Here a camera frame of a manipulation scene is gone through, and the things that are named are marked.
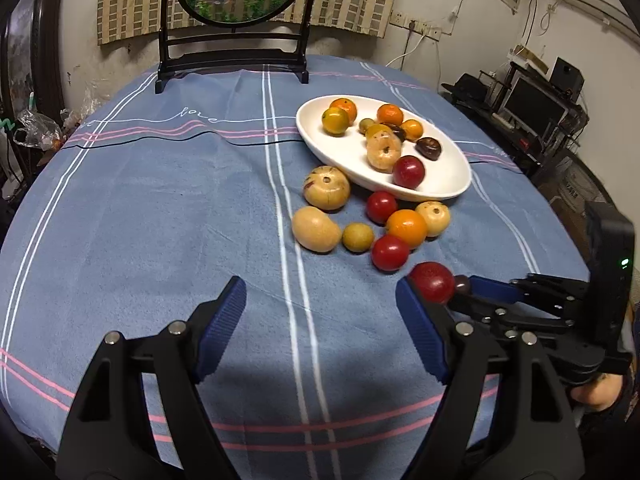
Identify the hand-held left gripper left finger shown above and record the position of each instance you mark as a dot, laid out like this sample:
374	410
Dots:
222	327

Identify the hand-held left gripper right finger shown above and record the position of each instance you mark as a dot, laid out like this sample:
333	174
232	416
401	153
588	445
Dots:
422	332

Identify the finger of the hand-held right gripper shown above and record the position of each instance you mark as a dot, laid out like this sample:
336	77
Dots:
500	316
489	287

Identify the dark purple plum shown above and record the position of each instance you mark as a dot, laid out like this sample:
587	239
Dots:
461	284

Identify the large red tomato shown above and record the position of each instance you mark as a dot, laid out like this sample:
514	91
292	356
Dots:
431	283

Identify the white oval plate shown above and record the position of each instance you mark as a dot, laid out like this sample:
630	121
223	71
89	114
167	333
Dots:
445	175

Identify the dark red plum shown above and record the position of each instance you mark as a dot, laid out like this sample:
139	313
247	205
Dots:
408	172

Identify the dark brown date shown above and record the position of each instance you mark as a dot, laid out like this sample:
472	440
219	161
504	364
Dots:
397	131
428	148

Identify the beige peach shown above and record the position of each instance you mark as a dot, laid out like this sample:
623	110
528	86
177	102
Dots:
383	152

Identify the small orange tomato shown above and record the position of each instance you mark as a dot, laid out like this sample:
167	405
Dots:
412	129

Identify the orange mandarin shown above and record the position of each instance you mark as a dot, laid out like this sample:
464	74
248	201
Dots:
345	107
390	113

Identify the small olive green plum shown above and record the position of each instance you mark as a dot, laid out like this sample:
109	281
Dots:
358	237
366	125

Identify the yellow green tomato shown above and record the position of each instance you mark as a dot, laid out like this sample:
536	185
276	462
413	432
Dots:
335	121

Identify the person's right hand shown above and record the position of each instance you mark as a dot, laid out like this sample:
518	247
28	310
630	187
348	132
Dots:
597	396

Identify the red cherry tomato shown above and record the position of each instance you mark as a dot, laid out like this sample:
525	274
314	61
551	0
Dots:
390	253
382	207

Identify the small beige wooden apple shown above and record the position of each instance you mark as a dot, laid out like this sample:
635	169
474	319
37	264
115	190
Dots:
435	217

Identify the smooth orange tomato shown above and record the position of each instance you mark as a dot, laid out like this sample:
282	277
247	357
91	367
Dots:
406	228

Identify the beige potato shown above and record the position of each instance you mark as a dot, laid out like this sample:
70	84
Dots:
316	229

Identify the blue striped tablecloth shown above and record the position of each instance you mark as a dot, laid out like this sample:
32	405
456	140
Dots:
150	210

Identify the black desk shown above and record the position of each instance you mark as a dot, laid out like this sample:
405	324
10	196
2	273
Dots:
500	130

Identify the large beige wooden apple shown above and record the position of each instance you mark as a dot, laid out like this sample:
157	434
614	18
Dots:
327	188

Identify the computer monitor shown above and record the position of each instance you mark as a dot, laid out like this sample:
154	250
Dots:
532	102

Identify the black speaker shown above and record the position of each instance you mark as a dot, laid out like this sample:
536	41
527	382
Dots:
567	77

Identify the black hat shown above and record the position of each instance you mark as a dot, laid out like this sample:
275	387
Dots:
470	87

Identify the white power strip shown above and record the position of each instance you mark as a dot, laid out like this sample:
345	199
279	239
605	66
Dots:
426	31

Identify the clear plastic bag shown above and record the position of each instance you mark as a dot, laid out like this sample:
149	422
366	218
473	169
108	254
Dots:
37	131

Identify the teal hanger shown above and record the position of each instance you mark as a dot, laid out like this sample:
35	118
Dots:
6	122

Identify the dark wooden framed picture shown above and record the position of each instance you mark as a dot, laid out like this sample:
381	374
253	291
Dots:
30	35

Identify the white wall socket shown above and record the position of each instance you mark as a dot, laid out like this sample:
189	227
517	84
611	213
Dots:
397	19

